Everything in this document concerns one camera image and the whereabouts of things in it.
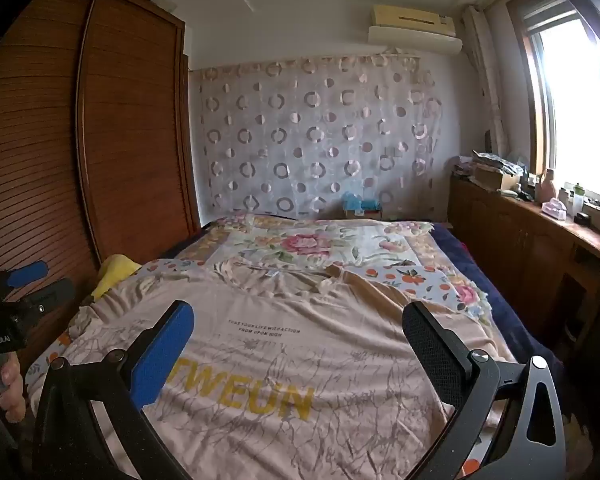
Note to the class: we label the wooden desk with clutter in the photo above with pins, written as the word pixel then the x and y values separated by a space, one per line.
pixel 505 240

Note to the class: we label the green capped bottle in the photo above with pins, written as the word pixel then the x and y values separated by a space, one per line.
pixel 577 200

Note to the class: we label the yellowed air conditioner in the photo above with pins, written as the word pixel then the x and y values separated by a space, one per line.
pixel 410 35

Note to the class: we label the wooden headboard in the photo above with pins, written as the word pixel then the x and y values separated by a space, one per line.
pixel 130 135

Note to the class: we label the tan garment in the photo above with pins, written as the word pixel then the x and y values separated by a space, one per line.
pixel 380 300

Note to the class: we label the window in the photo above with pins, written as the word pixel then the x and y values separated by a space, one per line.
pixel 575 110

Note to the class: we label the pink beige printed t-shirt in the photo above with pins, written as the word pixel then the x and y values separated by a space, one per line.
pixel 280 360

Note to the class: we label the clear pink packet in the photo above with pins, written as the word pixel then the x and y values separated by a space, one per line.
pixel 553 210

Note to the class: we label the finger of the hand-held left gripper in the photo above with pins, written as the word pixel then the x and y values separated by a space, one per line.
pixel 55 292
pixel 27 272

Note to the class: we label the circle patterned wall curtain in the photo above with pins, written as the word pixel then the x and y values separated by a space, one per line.
pixel 305 160

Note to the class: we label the orange fruit print sheet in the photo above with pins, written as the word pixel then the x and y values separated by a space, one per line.
pixel 415 277

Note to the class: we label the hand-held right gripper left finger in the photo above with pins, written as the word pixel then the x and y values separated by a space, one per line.
pixel 162 360

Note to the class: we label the cardboard box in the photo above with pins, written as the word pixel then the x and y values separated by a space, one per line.
pixel 495 179

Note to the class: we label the pile of papers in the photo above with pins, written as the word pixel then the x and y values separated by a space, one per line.
pixel 500 159

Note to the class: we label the yellow plush toy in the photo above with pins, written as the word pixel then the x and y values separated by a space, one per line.
pixel 115 270

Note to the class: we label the beige window curtain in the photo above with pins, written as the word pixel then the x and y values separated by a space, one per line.
pixel 485 85

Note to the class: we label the pink bottle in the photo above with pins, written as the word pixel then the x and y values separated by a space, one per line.
pixel 547 187

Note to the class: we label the blue tissue box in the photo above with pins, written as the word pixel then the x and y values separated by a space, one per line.
pixel 362 205

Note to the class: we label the small black box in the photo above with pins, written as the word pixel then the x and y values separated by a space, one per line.
pixel 582 219

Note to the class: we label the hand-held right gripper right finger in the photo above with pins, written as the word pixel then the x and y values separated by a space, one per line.
pixel 430 350

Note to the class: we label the person's left hand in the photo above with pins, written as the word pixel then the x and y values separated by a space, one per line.
pixel 14 390

